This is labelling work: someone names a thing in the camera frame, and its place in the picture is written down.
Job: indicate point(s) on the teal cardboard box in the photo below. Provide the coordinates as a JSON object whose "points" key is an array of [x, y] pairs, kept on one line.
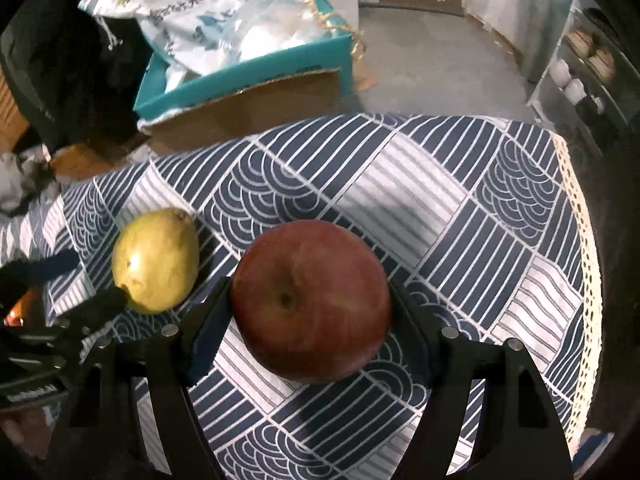
{"points": [[333, 52]]}

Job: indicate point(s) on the clear plastic bag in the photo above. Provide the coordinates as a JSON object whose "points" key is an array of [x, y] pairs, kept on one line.
{"points": [[262, 27]]}

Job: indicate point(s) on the red apple right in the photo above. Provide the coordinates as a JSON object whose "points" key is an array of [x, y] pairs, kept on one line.
{"points": [[311, 301]]}

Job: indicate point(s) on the brown cardboard box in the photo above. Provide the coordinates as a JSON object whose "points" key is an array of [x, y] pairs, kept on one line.
{"points": [[255, 110]]}

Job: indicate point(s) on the white printed plastic bag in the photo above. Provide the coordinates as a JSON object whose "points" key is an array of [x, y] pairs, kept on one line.
{"points": [[185, 33]]}

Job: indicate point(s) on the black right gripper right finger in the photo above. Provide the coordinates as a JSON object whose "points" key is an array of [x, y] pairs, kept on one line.
{"points": [[519, 435]]}

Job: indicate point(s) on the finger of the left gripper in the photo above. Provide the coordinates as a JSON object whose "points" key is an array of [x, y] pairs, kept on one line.
{"points": [[47, 269], [92, 314]]}

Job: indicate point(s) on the small wooden box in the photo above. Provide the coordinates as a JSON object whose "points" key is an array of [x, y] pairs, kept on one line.
{"points": [[82, 161]]}

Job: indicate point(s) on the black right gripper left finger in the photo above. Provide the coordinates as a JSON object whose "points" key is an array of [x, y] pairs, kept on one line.
{"points": [[99, 435]]}

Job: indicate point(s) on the yellow green pear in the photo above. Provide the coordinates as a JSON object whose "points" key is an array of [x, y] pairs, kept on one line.
{"points": [[156, 260]]}

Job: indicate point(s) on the blue white patterned tablecloth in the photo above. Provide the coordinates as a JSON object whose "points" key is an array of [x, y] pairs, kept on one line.
{"points": [[481, 219]]}

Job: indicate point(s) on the shoe rack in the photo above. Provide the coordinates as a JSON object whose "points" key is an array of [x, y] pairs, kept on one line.
{"points": [[590, 88]]}

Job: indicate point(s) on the black hanging coat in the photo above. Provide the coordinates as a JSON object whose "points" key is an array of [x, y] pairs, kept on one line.
{"points": [[73, 79]]}

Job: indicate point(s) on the grey crumpled clothes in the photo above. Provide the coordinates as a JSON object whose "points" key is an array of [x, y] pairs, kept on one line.
{"points": [[25, 178]]}

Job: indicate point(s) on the orange red tomato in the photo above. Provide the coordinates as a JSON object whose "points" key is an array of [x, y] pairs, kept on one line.
{"points": [[28, 311]]}

